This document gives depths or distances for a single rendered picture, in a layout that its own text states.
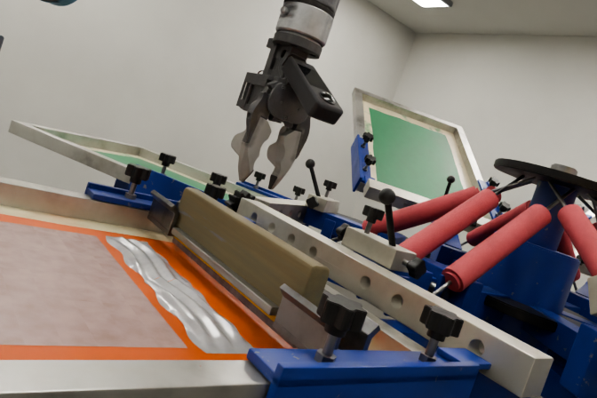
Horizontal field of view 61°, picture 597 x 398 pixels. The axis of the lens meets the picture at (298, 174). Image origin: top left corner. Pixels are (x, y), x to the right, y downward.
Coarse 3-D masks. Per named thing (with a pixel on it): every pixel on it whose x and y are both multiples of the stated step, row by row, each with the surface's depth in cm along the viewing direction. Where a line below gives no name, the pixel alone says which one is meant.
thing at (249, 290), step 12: (180, 240) 79; (192, 240) 78; (204, 252) 73; (216, 264) 70; (228, 276) 67; (240, 276) 67; (240, 288) 65; (252, 288) 64; (252, 300) 62; (264, 300) 61; (276, 312) 60
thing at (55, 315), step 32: (0, 288) 50; (32, 288) 52; (64, 288) 55; (96, 288) 58; (128, 288) 61; (0, 320) 44; (32, 320) 46; (64, 320) 48; (96, 320) 50; (128, 320) 52; (160, 320) 55; (256, 320) 65; (0, 352) 39; (32, 352) 41; (64, 352) 42; (96, 352) 44; (128, 352) 46; (160, 352) 48; (192, 352) 50
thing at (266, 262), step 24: (192, 192) 83; (192, 216) 81; (216, 216) 75; (240, 216) 74; (216, 240) 74; (240, 240) 69; (264, 240) 65; (240, 264) 68; (264, 264) 64; (288, 264) 61; (312, 264) 58; (264, 288) 63; (312, 288) 58
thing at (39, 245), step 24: (0, 216) 71; (0, 240) 62; (24, 240) 65; (48, 240) 68; (72, 240) 71; (96, 240) 75; (144, 240) 84; (0, 264) 55; (24, 264) 57; (48, 264) 60; (72, 264) 62; (96, 264) 65; (120, 264) 68; (192, 264) 80; (216, 288) 72
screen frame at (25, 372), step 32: (0, 192) 76; (32, 192) 78; (64, 192) 83; (128, 224) 89; (0, 384) 30; (32, 384) 31; (64, 384) 32; (96, 384) 33; (128, 384) 34; (160, 384) 36; (192, 384) 37; (224, 384) 39; (256, 384) 41
